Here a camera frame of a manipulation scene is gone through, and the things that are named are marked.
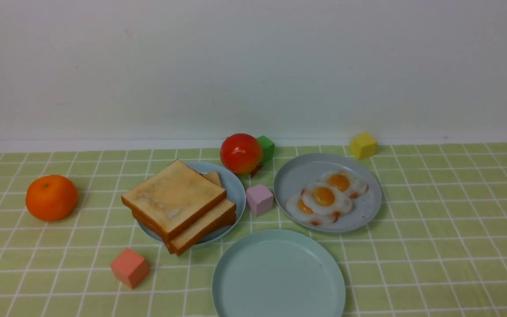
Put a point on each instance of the toast slice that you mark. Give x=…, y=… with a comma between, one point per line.
x=196, y=234
x=174, y=198
x=225, y=207

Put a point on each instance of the red tomato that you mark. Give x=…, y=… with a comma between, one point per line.
x=241, y=154

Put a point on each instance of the green cube block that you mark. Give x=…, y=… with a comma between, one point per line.
x=268, y=148

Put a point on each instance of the blue plate with bread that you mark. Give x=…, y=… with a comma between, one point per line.
x=233, y=186

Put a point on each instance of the pink cube block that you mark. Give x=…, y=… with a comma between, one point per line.
x=260, y=199

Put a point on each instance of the grey plate with eggs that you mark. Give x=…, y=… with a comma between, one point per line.
x=302, y=170

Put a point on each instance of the yellow cube block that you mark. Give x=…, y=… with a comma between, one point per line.
x=363, y=146

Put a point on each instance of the light teal empty plate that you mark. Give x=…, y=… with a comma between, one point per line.
x=278, y=273

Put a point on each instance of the salmon red cube block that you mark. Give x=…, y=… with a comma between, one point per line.
x=130, y=268

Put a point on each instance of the orange mandarin fruit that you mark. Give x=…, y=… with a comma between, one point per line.
x=51, y=198

